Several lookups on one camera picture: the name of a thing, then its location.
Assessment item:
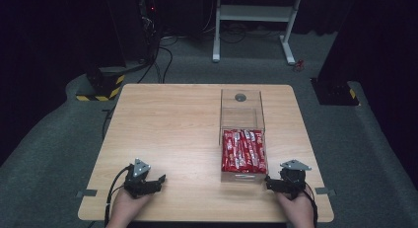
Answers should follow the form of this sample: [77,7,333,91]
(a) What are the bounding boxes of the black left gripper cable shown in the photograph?
[104,166,133,228]

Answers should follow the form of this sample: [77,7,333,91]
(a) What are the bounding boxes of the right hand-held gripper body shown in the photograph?
[277,159,313,200]

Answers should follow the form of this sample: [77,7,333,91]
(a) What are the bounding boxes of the black cable bundle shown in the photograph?
[196,20,275,45]

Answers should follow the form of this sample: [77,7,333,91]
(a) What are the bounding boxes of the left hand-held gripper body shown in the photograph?
[123,158,153,199]

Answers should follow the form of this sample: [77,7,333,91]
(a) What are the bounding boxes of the black floor cable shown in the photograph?
[159,45,174,85]

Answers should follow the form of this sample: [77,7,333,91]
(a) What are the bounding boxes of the row of red snack packets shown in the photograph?
[221,128,268,174]

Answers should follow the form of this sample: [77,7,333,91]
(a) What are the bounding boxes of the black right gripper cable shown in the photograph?
[303,184,319,228]

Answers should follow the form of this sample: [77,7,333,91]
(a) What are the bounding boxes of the grey tape strip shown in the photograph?
[313,187,337,197]
[75,189,99,199]

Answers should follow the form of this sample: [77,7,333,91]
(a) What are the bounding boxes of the person's left hand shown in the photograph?
[105,188,152,228]

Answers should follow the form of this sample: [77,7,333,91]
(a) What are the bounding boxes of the black yellow striped stand base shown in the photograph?
[75,65,127,103]

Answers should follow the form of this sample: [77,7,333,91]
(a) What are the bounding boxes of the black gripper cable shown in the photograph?
[104,166,133,228]
[303,184,319,228]

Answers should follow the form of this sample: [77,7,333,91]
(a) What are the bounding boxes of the clear acrylic box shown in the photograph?
[218,88,269,184]

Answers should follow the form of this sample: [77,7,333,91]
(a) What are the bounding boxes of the small red floor object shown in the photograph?
[293,58,306,73]

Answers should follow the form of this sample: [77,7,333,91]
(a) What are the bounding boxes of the person's right hand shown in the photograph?
[275,190,316,228]

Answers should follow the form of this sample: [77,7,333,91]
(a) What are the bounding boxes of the white metal stand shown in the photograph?
[212,0,306,66]

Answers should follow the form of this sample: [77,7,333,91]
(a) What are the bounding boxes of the dark equipment rack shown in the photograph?
[136,0,163,63]

